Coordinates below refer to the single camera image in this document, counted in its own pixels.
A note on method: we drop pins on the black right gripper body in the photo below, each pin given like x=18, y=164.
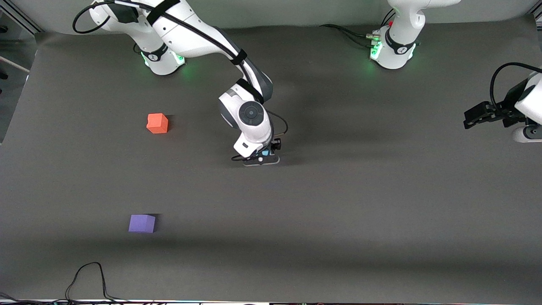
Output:
x=276, y=146

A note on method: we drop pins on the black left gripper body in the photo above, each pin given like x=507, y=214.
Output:
x=509, y=106

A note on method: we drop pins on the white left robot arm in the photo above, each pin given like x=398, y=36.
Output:
x=400, y=38

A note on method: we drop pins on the orange foam block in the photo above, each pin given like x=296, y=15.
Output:
x=157, y=123

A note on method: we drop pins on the purple foam block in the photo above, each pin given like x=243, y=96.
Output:
x=142, y=223

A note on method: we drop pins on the dark grey table mat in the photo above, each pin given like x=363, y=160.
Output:
x=271, y=212

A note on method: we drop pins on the aluminium frame rail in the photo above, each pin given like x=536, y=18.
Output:
x=21, y=19

